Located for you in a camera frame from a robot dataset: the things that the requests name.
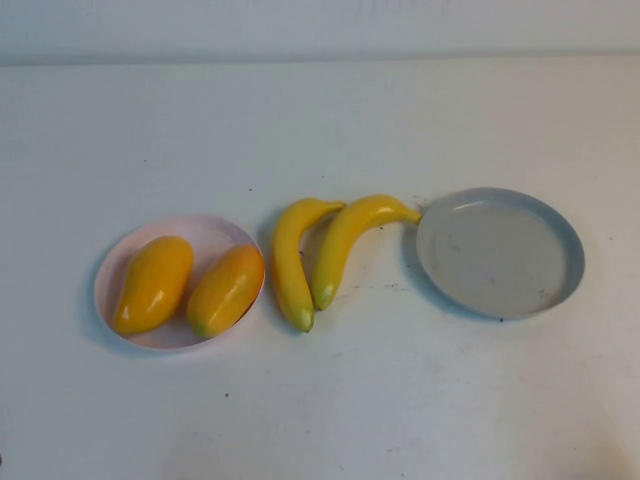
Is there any pink round plate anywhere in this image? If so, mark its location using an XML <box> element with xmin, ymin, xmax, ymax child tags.
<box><xmin>93</xmin><ymin>213</ymin><xmax>266</xmax><ymax>355</ymax></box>

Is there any yellow plastic banana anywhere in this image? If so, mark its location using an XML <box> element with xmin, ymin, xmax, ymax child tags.
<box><xmin>271</xmin><ymin>197</ymin><xmax>347</xmax><ymax>334</ymax></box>
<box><xmin>311</xmin><ymin>193</ymin><xmax>423</xmax><ymax>312</ymax></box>

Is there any grey round plate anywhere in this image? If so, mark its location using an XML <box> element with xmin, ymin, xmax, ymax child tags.
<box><xmin>415</xmin><ymin>187</ymin><xmax>586</xmax><ymax>321</ymax></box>

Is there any all yellow plastic mango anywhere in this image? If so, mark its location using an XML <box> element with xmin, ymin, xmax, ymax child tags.
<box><xmin>112</xmin><ymin>236</ymin><xmax>195</xmax><ymax>335</ymax></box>

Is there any orange blushed plastic mango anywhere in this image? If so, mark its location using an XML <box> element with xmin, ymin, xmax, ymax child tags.
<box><xmin>186</xmin><ymin>243</ymin><xmax>266</xmax><ymax>337</ymax></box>

